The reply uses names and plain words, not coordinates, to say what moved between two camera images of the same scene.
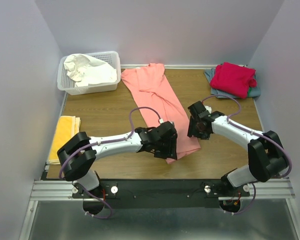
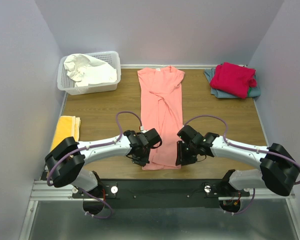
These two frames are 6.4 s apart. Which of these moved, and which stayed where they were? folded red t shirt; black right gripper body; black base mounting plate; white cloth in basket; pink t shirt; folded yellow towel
Moved: black right gripper body; pink t shirt
Stayed: folded red t shirt; folded yellow towel; white cloth in basket; black base mounting plate
